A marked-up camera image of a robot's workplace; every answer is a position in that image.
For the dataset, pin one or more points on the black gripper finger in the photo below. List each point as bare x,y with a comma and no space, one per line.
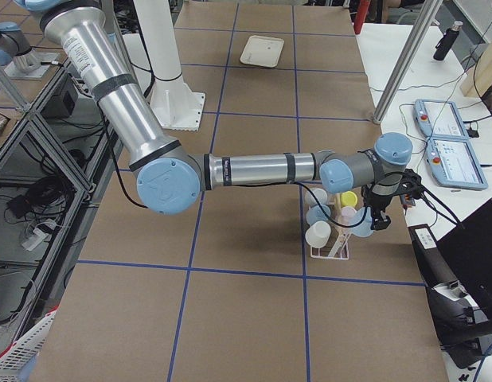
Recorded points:
376,223
384,221

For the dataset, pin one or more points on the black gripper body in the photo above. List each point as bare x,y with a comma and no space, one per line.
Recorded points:
379,202

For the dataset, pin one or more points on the yellow plastic cup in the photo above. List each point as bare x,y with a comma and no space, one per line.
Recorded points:
348,199

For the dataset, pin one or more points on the pink plastic cup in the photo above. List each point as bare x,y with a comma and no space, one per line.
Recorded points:
348,216

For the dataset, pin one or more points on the grey plastic cup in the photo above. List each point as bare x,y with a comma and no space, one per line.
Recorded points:
315,196

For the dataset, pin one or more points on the cream plastic cup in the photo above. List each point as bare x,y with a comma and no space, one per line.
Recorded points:
318,234

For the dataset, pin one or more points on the light blue plastic cup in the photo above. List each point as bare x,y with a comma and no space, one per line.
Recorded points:
318,213

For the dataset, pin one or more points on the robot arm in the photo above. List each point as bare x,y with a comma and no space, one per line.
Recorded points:
169,180

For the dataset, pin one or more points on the lower teach pendant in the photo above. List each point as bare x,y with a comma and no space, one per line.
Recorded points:
453,164

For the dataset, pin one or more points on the teach pendant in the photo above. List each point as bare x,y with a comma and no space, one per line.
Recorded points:
453,164
434,117

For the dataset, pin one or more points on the black laptop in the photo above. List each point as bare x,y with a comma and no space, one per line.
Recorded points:
464,254

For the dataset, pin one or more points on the upper teach pendant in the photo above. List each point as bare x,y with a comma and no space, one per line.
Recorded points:
434,117

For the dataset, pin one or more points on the black water bottle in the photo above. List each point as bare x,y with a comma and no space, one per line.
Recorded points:
444,45

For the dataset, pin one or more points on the cream plastic tray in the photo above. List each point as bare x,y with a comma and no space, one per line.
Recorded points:
262,51

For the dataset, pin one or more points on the white perforated basket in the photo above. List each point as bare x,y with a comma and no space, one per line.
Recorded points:
17,361

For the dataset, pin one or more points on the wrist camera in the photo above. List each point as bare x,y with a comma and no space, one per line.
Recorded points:
410,185

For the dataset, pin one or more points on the white wire cup rack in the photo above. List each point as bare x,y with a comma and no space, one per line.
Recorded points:
336,247

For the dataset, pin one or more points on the aluminium frame post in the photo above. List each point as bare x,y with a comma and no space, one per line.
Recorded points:
411,46

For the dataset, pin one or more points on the white camera pillar base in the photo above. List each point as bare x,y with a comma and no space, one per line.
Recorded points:
176,106

